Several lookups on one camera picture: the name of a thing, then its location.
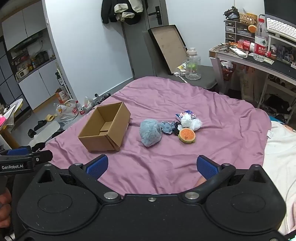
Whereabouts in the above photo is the tall clear water bottle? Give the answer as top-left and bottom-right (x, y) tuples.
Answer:
(253, 18), (268, 62)

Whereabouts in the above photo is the purple bed sheet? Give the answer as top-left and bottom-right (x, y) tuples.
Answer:
(30, 76), (272, 196)

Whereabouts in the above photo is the red drink bottle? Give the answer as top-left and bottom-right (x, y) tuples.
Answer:
(237, 39), (256, 52)

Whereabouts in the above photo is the white plastic shopping bag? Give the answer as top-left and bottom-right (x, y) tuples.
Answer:
(55, 99), (79, 123)

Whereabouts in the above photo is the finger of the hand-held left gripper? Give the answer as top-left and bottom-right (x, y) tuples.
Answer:
(0, 146), (31, 156)
(0, 150), (53, 169)

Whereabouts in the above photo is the blue and white tissue packet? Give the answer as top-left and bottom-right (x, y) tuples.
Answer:
(175, 110), (197, 122)

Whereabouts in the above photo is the grey-blue fluffy plush toy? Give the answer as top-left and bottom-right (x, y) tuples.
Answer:
(139, 119), (163, 147)

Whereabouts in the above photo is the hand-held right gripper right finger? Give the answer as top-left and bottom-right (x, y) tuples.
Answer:
(182, 154), (270, 204)

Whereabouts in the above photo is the dark model figure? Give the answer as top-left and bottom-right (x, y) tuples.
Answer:
(223, 7), (240, 19)

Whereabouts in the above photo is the white tissue wad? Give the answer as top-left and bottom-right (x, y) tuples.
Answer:
(180, 113), (193, 128)

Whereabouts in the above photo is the white cabinet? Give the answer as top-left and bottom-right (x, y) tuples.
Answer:
(0, 0), (68, 113)

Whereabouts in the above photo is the black door handle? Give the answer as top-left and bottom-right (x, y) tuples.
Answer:
(148, 6), (162, 25)

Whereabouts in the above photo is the white blanket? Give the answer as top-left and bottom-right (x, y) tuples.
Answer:
(264, 120), (296, 235)

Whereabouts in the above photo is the wooden side table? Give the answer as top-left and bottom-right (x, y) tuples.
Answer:
(0, 98), (24, 150)

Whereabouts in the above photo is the clear plastic trash bag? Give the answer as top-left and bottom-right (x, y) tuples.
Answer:
(83, 97), (96, 112)

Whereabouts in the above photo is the burger plush toy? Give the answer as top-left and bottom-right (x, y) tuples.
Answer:
(178, 128), (196, 143)

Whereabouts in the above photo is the black hanging jacket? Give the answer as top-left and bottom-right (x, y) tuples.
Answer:
(101, 0), (148, 25)

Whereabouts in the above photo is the narrow white rack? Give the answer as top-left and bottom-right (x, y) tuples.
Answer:
(55, 67), (70, 99)

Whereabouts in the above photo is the red trash bin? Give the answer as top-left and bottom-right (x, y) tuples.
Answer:
(221, 60), (237, 82)

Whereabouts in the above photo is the black framed board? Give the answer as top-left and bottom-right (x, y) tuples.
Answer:
(148, 24), (188, 75)

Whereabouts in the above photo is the woven basket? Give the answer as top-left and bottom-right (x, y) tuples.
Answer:
(239, 13), (258, 25)

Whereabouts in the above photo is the clear plastic water jug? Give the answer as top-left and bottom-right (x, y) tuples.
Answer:
(185, 47), (201, 80)

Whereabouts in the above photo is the white keyboard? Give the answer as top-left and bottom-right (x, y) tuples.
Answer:
(266, 17), (296, 40)

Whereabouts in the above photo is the grey door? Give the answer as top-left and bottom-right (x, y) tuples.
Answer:
(121, 0), (169, 79)

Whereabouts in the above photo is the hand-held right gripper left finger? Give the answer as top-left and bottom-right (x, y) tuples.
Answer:
(36, 154), (122, 204)

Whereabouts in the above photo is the grey desktop drawer organizer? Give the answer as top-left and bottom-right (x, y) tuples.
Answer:
(224, 19), (256, 44)

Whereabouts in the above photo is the black monitor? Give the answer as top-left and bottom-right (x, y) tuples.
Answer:
(264, 0), (296, 19)

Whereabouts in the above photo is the beige hanging garment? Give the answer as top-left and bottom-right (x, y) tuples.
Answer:
(114, 0), (144, 19)

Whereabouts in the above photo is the white bath mat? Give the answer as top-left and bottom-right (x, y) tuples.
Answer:
(29, 121), (60, 147)

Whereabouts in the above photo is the brown cardboard box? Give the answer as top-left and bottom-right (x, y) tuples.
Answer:
(78, 101), (131, 153)

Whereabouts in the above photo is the person's left hand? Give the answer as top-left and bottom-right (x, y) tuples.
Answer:
(0, 187), (12, 229)

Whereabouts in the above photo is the white remote control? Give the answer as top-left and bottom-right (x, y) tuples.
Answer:
(229, 46), (248, 57)

